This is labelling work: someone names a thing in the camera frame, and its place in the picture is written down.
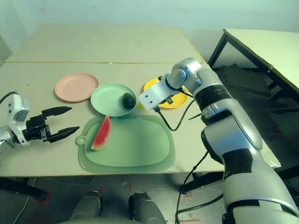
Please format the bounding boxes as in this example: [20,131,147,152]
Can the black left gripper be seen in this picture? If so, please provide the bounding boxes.
[23,106,81,143]

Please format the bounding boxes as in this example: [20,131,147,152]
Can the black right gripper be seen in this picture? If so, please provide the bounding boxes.
[162,94,175,106]

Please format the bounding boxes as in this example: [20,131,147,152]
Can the dark green avocado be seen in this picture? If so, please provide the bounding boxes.
[121,92,136,109]

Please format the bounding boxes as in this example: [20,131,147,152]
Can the red watermelon slice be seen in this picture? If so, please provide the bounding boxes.
[91,114,112,151]

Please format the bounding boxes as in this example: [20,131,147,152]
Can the yellow plastic plate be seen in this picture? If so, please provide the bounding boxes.
[143,78,189,110]

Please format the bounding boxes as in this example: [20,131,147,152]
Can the pink plastic plate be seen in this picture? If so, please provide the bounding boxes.
[54,73,99,103]

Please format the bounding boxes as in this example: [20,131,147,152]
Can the mint green plastic plate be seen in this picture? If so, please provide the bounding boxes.
[90,83,136,117]

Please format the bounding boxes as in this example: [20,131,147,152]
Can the green cutting board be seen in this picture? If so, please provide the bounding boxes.
[75,115,176,174]

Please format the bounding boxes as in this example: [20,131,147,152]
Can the grey robot left leg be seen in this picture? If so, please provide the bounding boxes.
[70,190,103,221]

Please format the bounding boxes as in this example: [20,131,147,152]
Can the grey robot leg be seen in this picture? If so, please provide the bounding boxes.
[70,190,103,221]
[128,191,168,224]

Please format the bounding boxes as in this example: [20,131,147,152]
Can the grey robot right leg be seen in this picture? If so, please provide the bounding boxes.
[128,191,168,224]

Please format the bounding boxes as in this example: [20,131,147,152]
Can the black-framed side table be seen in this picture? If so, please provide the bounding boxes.
[207,28,299,103]

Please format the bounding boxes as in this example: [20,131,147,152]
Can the clear plastic sheet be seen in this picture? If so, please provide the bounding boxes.
[266,158,282,168]

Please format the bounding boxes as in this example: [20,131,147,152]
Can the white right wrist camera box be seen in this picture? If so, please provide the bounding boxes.
[138,80,180,111]

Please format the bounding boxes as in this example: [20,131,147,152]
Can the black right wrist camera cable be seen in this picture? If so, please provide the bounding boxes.
[154,87,196,132]

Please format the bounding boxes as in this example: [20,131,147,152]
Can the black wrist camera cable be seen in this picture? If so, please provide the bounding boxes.
[154,87,196,132]
[0,91,19,105]

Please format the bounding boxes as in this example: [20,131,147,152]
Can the black left wrist camera cable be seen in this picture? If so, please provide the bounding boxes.
[0,91,19,105]

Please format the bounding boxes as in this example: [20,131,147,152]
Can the long black right arm cable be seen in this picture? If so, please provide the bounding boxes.
[174,150,226,224]

